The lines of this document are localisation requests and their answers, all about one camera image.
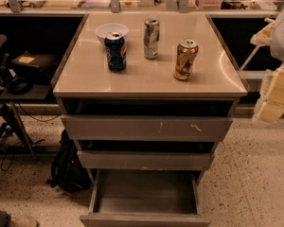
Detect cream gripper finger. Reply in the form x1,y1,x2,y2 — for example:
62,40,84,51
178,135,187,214
250,18,275,46

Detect grey bottom drawer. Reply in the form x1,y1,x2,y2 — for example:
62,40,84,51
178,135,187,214
80,169,210,227

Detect grey drawer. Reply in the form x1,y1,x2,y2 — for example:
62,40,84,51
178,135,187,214
60,98,234,143
78,141,214,171
80,169,210,227

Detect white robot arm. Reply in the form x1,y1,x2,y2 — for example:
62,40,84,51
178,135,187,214
250,9,284,124

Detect grey drawer cabinet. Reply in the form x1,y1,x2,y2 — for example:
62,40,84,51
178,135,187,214
53,12,247,177

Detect grey middle drawer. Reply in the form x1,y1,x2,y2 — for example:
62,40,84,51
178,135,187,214
78,141,214,171

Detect grey top drawer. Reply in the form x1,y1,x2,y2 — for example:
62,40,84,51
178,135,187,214
60,98,234,143

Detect white leaning rod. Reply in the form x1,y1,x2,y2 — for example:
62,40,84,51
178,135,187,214
240,45,261,71

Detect gold dented can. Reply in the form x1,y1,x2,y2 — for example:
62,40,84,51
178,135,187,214
174,38,199,80

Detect silver crushed can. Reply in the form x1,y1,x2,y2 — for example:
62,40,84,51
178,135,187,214
144,18,160,60

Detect blue Pepsi can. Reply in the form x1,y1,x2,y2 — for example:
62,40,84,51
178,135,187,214
104,31,127,72

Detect white bowl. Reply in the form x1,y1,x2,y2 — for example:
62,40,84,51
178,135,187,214
96,23,129,44

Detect black box with label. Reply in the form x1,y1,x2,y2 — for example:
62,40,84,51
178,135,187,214
11,52,60,84

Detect black backpack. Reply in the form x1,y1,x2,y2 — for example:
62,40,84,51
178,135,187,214
46,131,91,193

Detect black headphones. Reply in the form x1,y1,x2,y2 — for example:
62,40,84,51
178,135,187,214
0,54,32,95

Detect black desk stand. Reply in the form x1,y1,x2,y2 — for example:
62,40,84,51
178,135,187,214
0,95,61,170

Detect tan shoe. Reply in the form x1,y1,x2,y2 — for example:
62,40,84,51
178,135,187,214
11,216,39,227

